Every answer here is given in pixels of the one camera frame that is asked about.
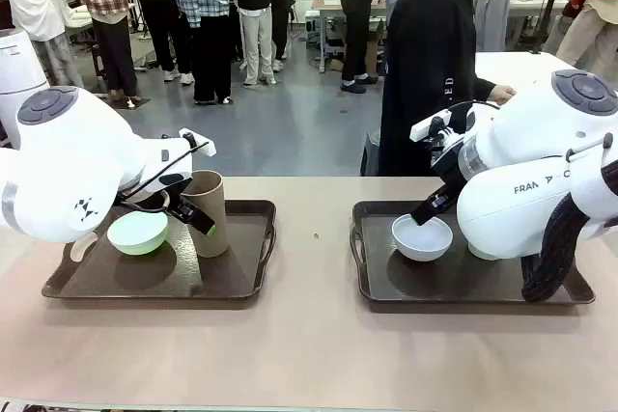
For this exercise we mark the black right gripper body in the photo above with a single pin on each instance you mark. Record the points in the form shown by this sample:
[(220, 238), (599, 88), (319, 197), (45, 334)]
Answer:
[(449, 161)]

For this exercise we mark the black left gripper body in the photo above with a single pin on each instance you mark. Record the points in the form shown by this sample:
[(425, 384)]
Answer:
[(169, 180)]

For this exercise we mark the tall brown cup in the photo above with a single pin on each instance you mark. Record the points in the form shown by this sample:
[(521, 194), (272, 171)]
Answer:
[(210, 185)]

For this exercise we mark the pale blue-white bowl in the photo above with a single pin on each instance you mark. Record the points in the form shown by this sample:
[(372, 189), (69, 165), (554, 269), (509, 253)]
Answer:
[(425, 245)]

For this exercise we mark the light green bowl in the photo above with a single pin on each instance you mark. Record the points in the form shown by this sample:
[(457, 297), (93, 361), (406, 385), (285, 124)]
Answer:
[(137, 236)]

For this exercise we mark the person's right forearm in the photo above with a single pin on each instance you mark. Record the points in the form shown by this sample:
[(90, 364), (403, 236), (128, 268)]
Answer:
[(480, 89)]

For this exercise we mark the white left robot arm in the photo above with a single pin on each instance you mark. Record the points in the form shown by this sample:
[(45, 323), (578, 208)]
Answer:
[(72, 156)]

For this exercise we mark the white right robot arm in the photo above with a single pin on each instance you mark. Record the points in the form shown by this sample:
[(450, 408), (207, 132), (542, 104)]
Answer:
[(507, 219)]

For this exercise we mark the dark brown plastic tray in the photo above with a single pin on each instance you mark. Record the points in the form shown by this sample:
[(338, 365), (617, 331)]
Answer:
[(434, 286), (145, 286)]

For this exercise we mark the person's right hand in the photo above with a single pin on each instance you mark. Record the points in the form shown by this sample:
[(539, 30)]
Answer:
[(502, 93)]

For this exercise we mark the dark plastic stool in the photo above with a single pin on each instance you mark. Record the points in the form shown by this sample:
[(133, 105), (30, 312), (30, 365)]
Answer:
[(371, 156)]

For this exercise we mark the person in black shirt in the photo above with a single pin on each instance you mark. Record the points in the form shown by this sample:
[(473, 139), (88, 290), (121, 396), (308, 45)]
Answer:
[(425, 45)]

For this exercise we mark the bystander in white trousers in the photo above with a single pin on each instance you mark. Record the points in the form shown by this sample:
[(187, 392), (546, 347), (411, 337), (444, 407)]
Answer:
[(256, 35)]

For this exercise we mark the bystander in grey top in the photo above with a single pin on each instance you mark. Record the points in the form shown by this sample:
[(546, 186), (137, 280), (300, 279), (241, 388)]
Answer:
[(154, 7)]

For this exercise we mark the wooden top workbench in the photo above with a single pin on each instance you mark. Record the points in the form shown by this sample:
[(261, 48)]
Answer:
[(338, 4)]

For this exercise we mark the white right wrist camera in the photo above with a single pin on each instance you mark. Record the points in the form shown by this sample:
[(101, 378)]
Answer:
[(427, 126)]

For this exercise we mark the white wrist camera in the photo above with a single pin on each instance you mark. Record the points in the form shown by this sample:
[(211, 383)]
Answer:
[(427, 126), (198, 144)]

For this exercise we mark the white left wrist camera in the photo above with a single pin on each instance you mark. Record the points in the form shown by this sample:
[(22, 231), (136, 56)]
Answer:
[(198, 144)]

